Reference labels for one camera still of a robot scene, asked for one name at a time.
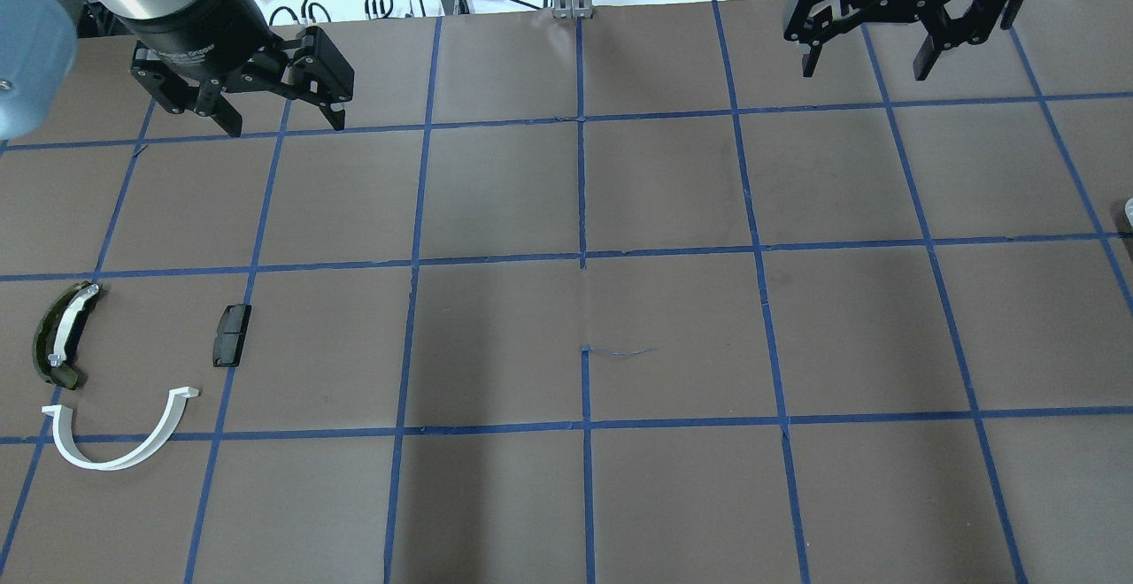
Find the black brake pad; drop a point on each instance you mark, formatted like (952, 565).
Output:
(231, 332)

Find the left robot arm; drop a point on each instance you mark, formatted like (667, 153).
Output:
(38, 45)

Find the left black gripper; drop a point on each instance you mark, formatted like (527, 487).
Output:
(196, 33)

